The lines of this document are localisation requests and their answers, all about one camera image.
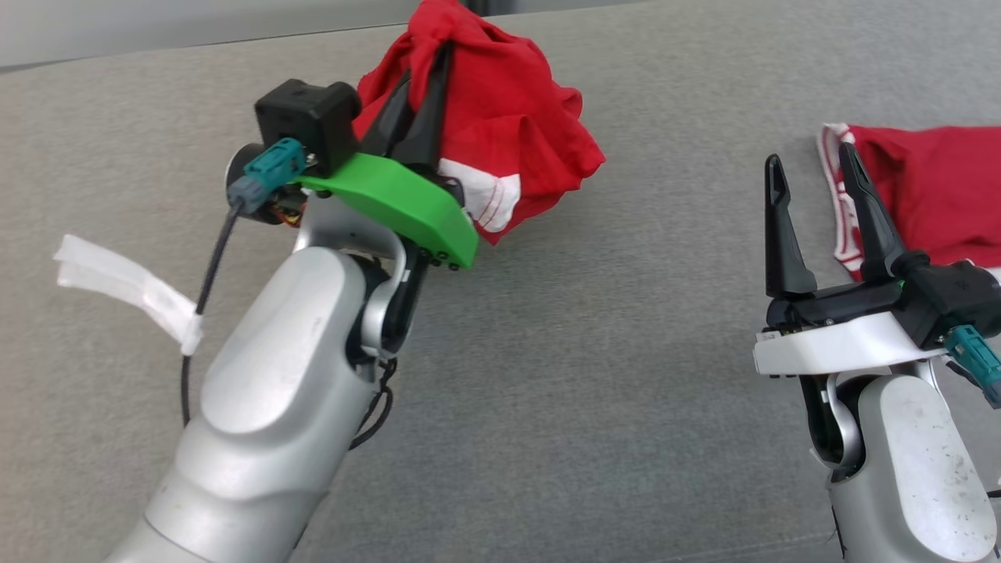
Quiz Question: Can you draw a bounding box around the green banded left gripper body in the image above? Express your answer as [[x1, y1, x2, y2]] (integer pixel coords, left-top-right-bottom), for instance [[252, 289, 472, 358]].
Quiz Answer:
[[296, 152, 480, 272]]

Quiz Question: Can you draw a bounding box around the red garment white hem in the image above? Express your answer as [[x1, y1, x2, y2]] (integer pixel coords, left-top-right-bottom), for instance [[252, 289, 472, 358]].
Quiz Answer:
[[352, 0, 608, 246]]

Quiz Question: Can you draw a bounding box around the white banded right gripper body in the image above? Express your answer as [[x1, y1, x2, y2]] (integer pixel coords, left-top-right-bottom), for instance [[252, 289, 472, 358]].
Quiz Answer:
[[752, 279, 951, 378]]

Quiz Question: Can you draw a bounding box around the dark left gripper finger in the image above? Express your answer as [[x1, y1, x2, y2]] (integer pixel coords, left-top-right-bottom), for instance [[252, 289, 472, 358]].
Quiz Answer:
[[401, 41, 456, 170], [361, 70, 414, 157]]

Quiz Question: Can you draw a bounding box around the red jersey with black number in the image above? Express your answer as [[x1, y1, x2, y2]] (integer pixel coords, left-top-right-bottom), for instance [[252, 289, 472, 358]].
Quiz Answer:
[[816, 122, 1001, 287]]

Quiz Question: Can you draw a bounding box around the black left cable teal plug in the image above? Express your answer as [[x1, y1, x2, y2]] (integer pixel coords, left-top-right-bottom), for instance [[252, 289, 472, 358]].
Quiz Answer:
[[180, 138, 307, 429]]

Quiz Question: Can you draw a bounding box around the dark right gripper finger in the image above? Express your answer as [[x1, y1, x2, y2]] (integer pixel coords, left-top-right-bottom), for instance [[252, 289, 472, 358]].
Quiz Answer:
[[838, 142, 908, 282], [764, 153, 819, 299]]

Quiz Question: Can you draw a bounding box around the white tape tag left cable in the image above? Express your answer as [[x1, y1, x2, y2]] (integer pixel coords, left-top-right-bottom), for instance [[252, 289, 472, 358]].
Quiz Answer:
[[52, 233, 205, 357]]

